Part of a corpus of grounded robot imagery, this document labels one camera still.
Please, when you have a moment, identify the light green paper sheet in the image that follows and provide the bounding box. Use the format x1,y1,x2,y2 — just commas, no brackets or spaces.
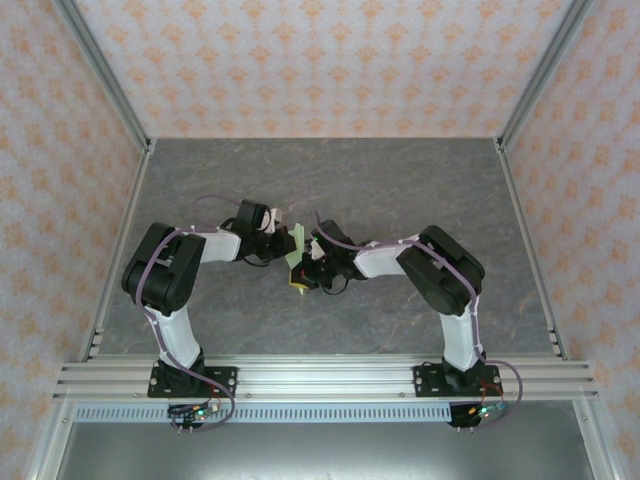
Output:
283,222,309,297

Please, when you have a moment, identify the aluminium table edge rail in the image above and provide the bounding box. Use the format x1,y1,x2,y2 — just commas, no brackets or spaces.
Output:
495,142,571,361
79,144,157,364

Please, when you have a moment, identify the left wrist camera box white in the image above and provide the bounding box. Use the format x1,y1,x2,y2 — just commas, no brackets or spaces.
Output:
262,207,286,234

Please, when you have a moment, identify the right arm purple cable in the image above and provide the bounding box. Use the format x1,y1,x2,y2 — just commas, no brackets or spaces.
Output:
313,210,526,431

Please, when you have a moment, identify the aluminium mounting rail beam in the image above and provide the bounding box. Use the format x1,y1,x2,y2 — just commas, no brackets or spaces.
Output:
52,355,599,401

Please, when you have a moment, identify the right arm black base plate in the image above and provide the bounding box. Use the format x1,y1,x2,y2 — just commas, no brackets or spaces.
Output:
413,364,501,400

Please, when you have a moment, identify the slotted grey cable duct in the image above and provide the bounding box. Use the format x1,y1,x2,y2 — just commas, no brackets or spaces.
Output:
74,405,454,423

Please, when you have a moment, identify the aluminium frame post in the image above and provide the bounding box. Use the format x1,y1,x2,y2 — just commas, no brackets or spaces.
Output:
52,0,154,154
494,0,596,152

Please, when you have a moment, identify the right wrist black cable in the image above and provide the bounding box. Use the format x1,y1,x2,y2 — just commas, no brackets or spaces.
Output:
319,277,351,297

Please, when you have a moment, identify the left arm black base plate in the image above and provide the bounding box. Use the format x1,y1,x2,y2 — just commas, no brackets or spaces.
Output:
147,366,239,400

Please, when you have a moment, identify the grey metal shelf sheet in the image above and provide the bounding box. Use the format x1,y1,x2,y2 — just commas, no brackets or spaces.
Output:
54,422,596,480

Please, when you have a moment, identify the aluminium lower frame bar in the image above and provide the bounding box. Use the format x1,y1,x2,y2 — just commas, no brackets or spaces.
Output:
572,399,619,480
27,399,76,480

